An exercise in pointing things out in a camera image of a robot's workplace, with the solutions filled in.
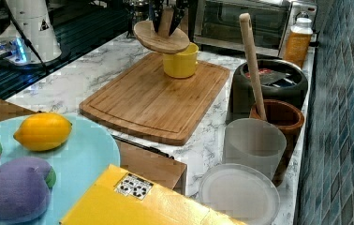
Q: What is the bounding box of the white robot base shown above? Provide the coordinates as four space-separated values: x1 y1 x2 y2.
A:
0 0 70 69

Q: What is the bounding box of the frosted plastic cup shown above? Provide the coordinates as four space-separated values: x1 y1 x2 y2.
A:
222 118 287 180

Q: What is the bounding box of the brown wooden mortar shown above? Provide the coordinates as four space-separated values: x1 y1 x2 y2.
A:
264 99 304 187

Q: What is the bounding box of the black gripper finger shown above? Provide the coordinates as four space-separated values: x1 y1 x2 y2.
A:
169 0 188 36
150 0 164 32

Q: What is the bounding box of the orange juice bottle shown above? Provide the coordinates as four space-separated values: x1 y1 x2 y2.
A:
283 18 313 68

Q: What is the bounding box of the bamboo cutting board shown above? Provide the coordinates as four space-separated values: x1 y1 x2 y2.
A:
79 52 229 146

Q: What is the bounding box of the frosted plastic lid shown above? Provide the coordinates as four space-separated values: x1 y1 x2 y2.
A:
199 164 280 225

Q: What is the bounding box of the light blue plate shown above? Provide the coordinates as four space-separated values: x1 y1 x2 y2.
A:
0 113 120 225

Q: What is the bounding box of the purple toy eggplant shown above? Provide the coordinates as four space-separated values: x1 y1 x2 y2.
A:
0 157 56 224

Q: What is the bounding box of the silver toaster oven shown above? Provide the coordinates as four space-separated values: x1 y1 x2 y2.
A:
193 0 317 58

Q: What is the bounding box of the yellow cardboard box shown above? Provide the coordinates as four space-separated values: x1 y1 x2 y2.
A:
60 165 246 225

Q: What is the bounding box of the black tea container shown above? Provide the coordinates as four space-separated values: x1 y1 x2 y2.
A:
226 59 308 124

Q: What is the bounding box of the black cable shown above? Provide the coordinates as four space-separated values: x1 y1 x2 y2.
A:
2 0 49 74

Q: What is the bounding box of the yellow cup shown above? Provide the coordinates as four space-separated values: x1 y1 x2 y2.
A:
163 43 199 79

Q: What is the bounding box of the yellow toy lemon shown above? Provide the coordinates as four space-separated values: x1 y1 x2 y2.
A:
13 112 72 152

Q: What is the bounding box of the glass french press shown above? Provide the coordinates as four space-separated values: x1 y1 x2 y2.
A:
124 0 149 38

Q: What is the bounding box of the wooden pestle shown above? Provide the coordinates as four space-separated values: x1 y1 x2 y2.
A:
239 13 267 121

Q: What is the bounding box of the round wooden lid with knob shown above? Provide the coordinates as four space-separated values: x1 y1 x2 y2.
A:
133 7 190 54

